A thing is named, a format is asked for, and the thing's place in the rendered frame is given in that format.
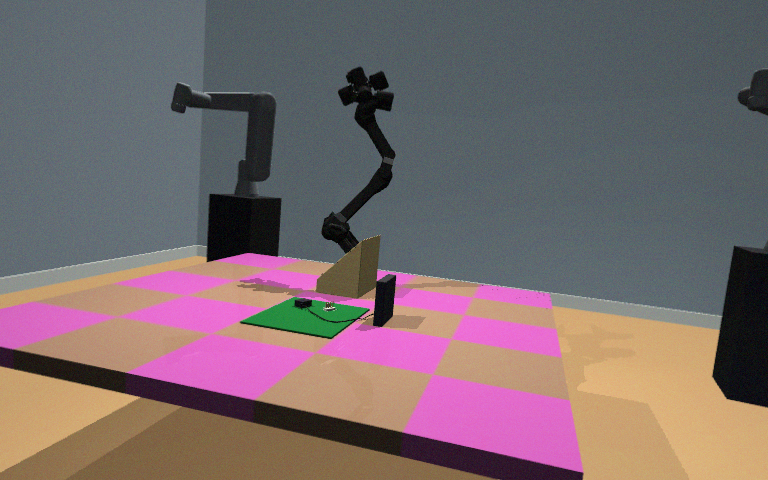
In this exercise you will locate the green circuit board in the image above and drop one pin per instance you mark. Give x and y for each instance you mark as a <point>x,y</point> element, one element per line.
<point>287,317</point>

